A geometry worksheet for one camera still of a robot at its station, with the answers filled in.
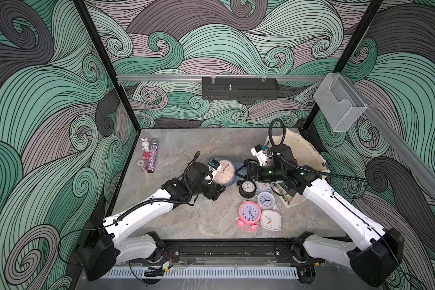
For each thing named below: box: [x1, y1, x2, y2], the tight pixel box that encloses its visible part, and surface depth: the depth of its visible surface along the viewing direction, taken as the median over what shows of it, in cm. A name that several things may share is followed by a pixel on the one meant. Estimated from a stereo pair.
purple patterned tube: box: [146, 142, 158, 174], surface depth 105 cm
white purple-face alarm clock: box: [257, 191, 276, 211], surface depth 87 cm
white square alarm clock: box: [259, 209, 282, 232], surface depth 81 cm
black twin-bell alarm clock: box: [236, 179, 257, 199], surface depth 91 cm
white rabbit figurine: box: [140, 137, 151, 167], surface depth 106 cm
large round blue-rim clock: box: [213, 157, 237, 188], surface depth 77 cm
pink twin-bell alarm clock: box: [237, 199, 262, 232], surface depth 83 cm
